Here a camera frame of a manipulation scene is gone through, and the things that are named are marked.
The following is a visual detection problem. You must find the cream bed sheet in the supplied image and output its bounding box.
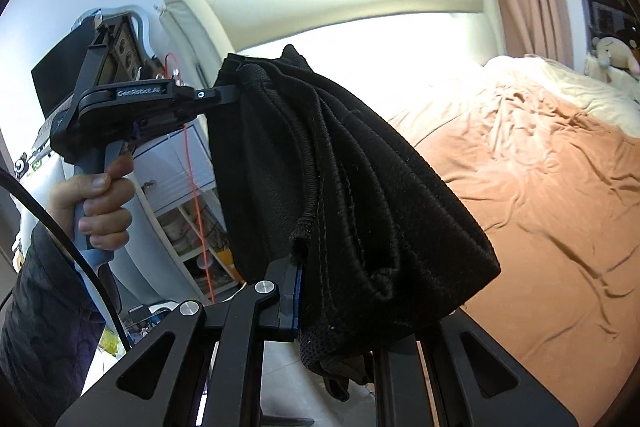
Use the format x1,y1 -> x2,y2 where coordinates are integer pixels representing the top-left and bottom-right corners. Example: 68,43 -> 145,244
484,55 -> 639,138

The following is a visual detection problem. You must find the black sleeveless shirt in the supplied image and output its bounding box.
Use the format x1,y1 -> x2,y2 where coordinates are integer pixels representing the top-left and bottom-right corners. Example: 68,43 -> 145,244
206,46 -> 500,401

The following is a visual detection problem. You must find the beige plush toy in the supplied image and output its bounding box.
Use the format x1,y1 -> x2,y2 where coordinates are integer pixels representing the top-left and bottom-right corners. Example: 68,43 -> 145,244
592,36 -> 639,79

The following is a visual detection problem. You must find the cream padded headboard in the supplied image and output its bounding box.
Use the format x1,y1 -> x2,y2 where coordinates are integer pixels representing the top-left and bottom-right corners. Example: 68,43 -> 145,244
160,0 -> 506,118

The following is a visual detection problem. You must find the dark sleeved left forearm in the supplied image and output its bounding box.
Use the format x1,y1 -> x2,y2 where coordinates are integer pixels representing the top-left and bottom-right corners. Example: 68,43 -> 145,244
1,225 -> 104,426

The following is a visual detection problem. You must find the white shelf unit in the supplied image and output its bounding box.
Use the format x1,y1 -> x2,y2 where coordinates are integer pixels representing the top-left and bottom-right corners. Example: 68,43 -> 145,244
126,119 -> 242,305

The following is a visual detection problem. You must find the person left hand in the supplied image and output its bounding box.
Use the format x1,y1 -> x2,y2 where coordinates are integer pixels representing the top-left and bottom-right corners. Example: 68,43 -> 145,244
47,153 -> 136,251

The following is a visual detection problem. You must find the brown fleece blanket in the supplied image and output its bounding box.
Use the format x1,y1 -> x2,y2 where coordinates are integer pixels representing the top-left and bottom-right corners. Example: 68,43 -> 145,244
390,83 -> 639,426

